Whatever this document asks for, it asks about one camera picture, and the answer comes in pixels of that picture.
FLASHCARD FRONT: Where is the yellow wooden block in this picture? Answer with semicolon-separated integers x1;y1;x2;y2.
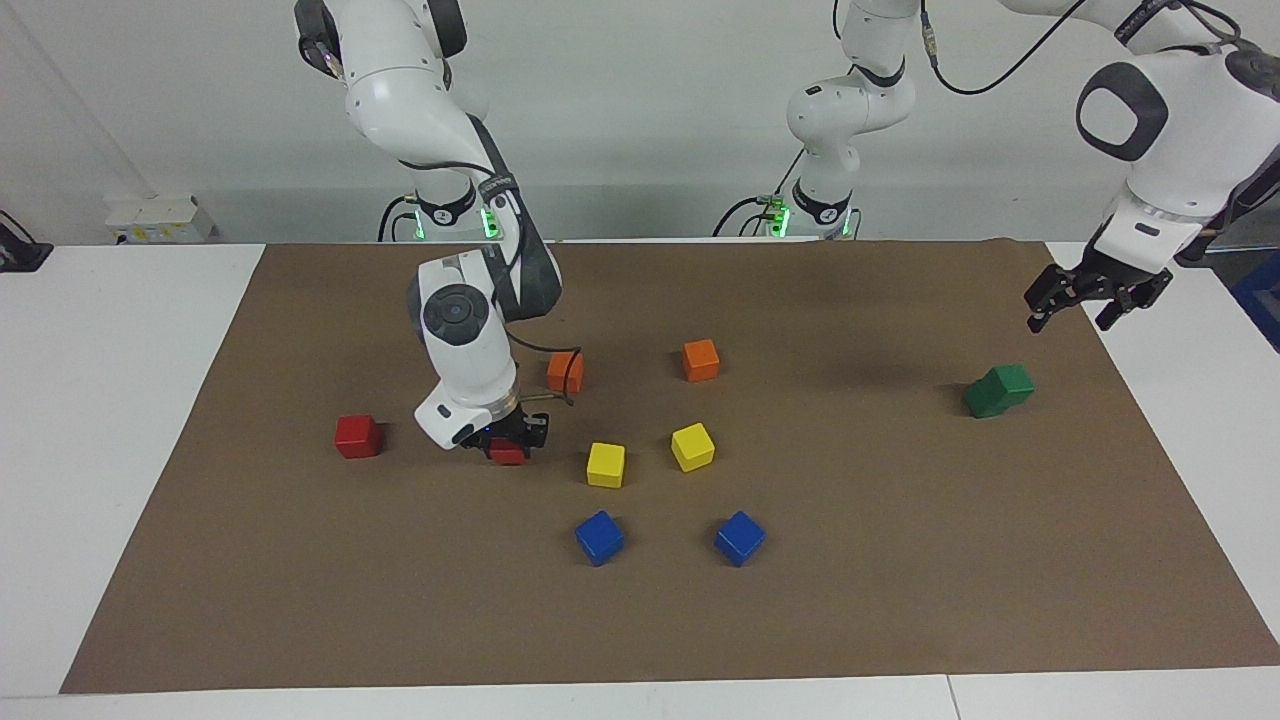
670;422;717;474
586;442;627;490

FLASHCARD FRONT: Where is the black stand pole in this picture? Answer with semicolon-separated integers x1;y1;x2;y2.
1172;160;1280;267

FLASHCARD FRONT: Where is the blue wooden block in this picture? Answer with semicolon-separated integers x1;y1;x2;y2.
714;510;767;568
575;510;626;568

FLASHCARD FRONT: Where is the blue box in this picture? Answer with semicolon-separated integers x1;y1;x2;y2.
1230;250;1280;353

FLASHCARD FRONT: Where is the brown table mat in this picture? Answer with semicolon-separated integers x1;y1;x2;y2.
60;238;1280;695

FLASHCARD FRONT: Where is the white power strip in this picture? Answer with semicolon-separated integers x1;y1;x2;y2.
105;195;214;246

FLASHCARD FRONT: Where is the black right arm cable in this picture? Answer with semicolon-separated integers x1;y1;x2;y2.
395;155;586;406

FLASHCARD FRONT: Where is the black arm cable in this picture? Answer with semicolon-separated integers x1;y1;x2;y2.
915;0;1246;97
395;155;586;406

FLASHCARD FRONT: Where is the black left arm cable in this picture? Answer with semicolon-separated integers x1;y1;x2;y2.
915;0;1246;97

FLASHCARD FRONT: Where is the thin black power cable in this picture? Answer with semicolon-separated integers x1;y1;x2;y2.
377;193;421;243

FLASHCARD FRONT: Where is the black cable with grey plug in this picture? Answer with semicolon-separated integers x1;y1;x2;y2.
712;145;809;239

